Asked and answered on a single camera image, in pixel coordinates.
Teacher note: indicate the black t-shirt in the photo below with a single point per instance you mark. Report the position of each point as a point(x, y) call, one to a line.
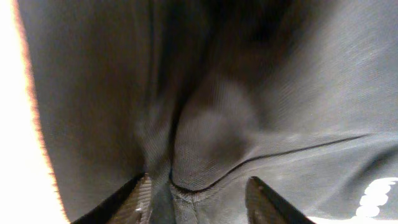
point(202, 95)

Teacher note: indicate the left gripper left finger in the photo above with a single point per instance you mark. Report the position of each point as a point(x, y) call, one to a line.
point(128, 205)

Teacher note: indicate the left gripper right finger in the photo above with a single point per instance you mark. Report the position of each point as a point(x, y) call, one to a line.
point(266, 206)

